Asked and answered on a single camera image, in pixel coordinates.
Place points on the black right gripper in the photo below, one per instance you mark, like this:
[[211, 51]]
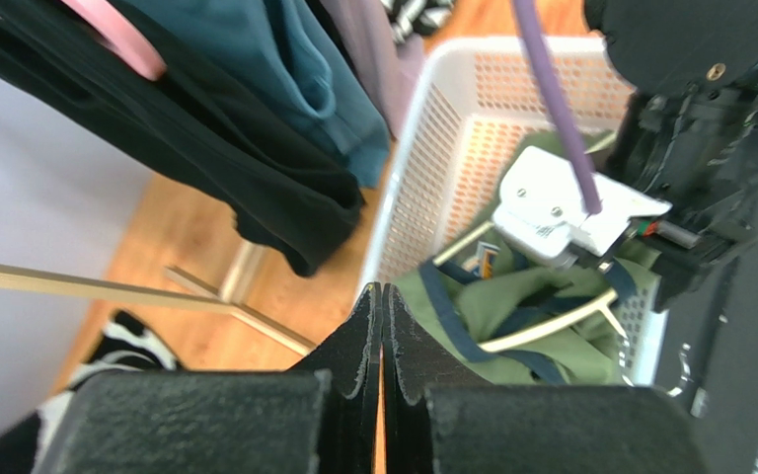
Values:
[[700, 154]]

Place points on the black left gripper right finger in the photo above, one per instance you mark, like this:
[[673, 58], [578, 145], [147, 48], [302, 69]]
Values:
[[441, 417]]

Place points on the zebra print blanket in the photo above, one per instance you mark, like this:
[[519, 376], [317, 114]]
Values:
[[126, 344]]

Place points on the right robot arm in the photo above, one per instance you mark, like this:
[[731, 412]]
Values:
[[693, 67]]

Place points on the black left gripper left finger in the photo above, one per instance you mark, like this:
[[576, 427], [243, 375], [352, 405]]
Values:
[[319, 416]]

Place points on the green tank top navy trim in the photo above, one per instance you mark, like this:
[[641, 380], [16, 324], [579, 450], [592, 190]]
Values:
[[490, 290]]

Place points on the lilac ribbed tank top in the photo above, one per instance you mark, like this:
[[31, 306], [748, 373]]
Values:
[[386, 71]]

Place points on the cream plastic hanger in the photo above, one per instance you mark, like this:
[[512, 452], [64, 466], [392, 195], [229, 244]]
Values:
[[532, 315]]

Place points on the white perforated plastic basket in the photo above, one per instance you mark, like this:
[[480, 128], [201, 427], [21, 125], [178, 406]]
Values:
[[475, 102]]

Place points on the black white striped tank top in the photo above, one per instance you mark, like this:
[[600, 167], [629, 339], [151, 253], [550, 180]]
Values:
[[416, 17]]

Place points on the blue ribbed tank top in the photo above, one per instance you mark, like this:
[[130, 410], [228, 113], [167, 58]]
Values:
[[271, 70]]

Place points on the pink hanger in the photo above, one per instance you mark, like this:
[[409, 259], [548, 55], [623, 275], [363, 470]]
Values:
[[115, 33]]

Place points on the black mounting rail base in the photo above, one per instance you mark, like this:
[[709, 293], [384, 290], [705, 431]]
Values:
[[728, 432]]

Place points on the wooden clothes rack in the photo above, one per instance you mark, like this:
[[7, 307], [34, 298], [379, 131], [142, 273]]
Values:
[[230, 297]]

